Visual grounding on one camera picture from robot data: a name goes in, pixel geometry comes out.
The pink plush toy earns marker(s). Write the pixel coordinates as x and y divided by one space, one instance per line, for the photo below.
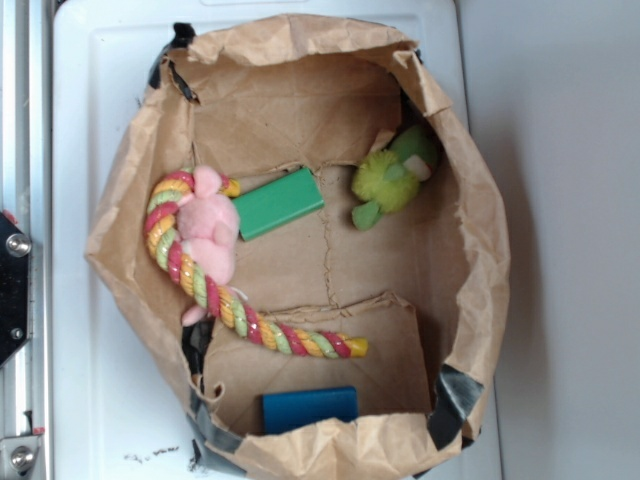
208 226

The brown paper bag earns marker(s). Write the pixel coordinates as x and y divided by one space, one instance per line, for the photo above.
259 101

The green fuzzy plush toy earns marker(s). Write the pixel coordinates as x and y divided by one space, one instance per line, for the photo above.
388 179

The green rectangular block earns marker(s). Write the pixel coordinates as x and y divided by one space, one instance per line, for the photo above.
278 203

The metal rail with bolts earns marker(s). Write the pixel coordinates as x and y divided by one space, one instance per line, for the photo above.
25 230

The blue rectangular block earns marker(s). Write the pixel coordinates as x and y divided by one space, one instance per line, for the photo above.
287 411

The multicolour twisted rope toy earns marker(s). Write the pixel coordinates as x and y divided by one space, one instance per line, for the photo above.
223 302

